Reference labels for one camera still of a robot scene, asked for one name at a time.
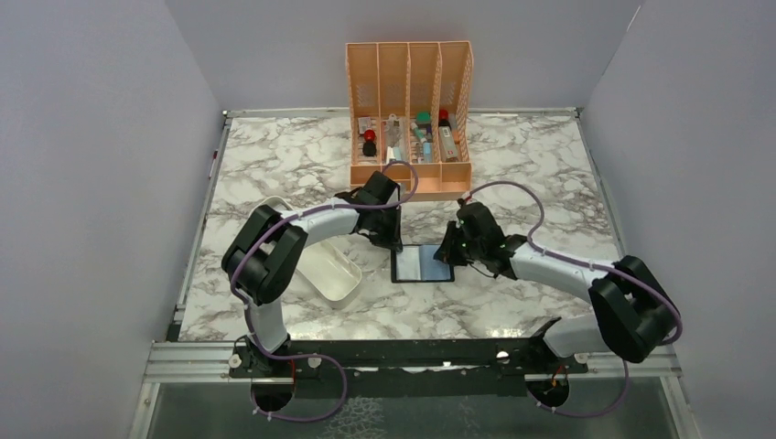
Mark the green cap item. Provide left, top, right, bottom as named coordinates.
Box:
left=415, top=112, right=432, bottom=125

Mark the grey stapler box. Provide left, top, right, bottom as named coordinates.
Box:
left=438, top=126, right=459, bottom=163

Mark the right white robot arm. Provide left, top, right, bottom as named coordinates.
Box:
left=434, top=202, right=680, bottom=372

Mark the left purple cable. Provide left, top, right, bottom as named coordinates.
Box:
left=229, top=159, right=421, bottom=424

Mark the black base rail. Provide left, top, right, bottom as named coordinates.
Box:
left=228, top=338, right=587, bottom=402

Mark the red cap bottle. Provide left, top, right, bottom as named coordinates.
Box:
left=438, top=109, right=450, bottom=127

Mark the black round item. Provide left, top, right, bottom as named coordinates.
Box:
left=361, top=141, right=377, bottom=157

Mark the white plastic tray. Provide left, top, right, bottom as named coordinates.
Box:
left=242, top=198, right=361, bottom=307

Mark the black leather card holder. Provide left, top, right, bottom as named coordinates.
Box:
left=391, top=244, right=455, bottom=284

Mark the orange desk organizer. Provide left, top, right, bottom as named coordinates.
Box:
left=345, top=40, right=473, bottom=201

